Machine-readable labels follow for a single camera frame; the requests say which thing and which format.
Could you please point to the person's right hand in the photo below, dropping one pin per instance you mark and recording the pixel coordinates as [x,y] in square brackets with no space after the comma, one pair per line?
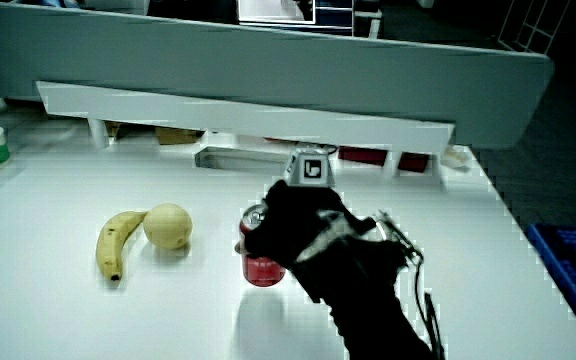
[298,220]

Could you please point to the red cola can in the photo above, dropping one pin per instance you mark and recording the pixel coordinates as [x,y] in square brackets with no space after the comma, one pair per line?
[262,272]

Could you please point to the person's right forearm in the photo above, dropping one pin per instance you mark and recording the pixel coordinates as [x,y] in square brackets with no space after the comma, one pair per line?
[373,320]

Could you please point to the metal tray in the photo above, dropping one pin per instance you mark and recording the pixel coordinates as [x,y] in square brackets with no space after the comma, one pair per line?
[240,159]

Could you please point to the red box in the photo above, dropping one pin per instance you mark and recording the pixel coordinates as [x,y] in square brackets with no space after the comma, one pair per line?
[414,163]
[363,156]

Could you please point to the white desk shelf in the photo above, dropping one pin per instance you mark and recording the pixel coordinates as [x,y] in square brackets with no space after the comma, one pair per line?
[248,117]

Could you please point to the yellow round fruit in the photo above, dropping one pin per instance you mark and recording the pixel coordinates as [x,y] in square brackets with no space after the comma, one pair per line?
[167,226]

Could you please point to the brown cardboard box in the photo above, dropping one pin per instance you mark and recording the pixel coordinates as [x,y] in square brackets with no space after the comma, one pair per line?
[175,135]

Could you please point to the grey partition panel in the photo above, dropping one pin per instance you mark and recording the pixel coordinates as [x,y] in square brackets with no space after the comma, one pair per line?
[288,65]

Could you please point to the yellow banana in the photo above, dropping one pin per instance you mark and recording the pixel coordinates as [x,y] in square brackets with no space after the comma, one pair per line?
[110,240]

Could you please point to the white framed screen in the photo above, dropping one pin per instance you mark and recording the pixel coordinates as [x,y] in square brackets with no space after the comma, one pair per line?
[275,10]

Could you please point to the blue board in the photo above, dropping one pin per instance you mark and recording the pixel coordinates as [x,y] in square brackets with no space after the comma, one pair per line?
[563,255]

